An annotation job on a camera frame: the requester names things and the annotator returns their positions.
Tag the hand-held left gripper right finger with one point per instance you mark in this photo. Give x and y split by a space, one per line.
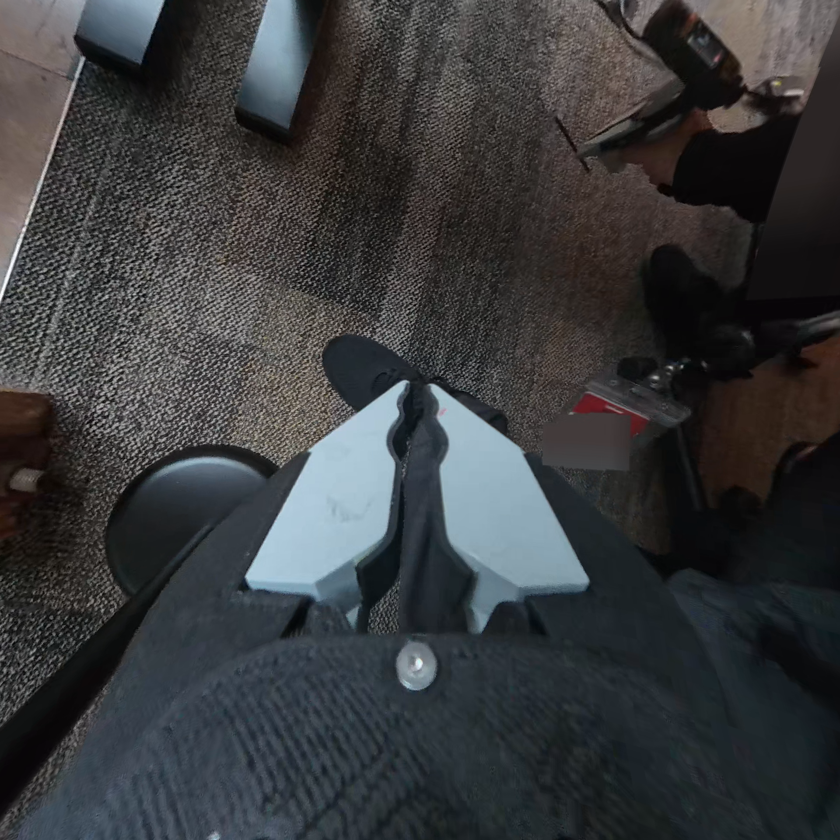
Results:
512 518

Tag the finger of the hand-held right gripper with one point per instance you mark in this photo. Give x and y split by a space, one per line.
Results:
623 141

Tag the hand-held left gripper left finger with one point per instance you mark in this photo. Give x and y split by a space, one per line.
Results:
321 518

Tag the person's right hand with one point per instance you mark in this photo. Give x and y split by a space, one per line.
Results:
669 151

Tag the black round-base stand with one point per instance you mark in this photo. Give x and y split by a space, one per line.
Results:
177 505

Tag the person's black shoe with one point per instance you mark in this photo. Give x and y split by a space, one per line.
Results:
361 367

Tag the red white id badge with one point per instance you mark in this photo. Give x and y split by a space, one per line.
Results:
630 403

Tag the black office chair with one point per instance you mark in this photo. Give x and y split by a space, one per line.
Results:
689 308

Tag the dark table foot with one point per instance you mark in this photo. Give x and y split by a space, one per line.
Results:
121 33
282 65

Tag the brown wooden post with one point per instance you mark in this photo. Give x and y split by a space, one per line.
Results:
23 426

